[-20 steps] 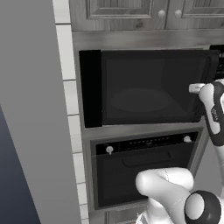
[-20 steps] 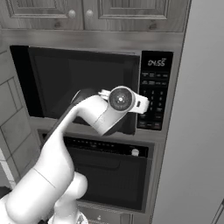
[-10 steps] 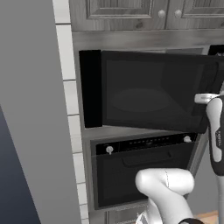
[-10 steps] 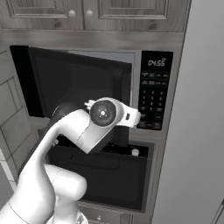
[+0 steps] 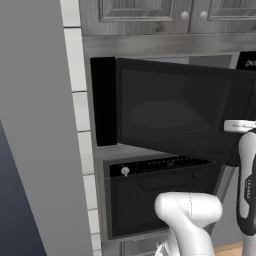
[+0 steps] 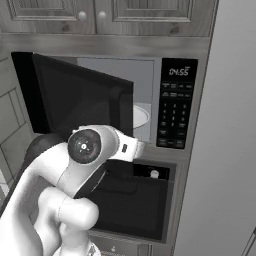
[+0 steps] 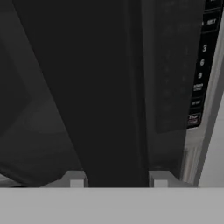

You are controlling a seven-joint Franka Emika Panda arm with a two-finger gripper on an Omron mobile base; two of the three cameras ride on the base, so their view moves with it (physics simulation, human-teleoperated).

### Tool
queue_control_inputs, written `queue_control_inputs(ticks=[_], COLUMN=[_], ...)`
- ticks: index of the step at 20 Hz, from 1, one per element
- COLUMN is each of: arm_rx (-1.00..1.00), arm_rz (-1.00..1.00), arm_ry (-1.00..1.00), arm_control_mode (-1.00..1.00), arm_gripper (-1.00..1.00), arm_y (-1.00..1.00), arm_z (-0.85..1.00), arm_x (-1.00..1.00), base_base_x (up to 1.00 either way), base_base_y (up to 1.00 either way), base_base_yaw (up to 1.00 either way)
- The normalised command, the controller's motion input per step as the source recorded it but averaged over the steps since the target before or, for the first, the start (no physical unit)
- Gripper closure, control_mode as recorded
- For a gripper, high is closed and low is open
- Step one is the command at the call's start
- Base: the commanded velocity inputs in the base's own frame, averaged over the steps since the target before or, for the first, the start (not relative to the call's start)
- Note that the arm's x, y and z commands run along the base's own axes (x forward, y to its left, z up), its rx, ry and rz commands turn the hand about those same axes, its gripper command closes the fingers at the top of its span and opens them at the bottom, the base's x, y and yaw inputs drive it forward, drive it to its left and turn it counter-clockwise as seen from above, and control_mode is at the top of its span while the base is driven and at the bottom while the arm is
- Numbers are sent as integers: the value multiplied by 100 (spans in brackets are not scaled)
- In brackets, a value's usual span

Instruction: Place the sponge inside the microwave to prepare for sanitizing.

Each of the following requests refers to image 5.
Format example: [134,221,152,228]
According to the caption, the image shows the black microwave door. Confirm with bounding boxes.
[90,56,256,168]

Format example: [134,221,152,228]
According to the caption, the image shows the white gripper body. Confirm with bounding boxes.
[223,119,256,134]

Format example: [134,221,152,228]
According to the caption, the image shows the black oven door handle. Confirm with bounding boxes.
[137,172,198,193]

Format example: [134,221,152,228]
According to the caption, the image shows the black microwave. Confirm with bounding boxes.
[139,50,256,72]

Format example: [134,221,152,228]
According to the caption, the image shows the tall grey fridge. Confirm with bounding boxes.
[0,0,95,256]

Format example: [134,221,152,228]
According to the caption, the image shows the black oven door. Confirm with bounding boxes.
[105,162,229,240]

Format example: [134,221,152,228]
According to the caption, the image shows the grey wood drawer front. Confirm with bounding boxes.
[121,233,170,256]

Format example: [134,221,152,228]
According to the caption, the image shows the grey wood appliance cabinet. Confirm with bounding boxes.
[81,32,256,256]

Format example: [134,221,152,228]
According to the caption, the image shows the silver oven knob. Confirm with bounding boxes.
[120,166,131,178]

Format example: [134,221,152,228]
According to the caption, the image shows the grey wood cupboard door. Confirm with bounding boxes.
[188,0,256,35]
[78,0,193,36]

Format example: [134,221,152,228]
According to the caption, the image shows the black built-in oven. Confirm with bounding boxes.
[102,154,232,242]

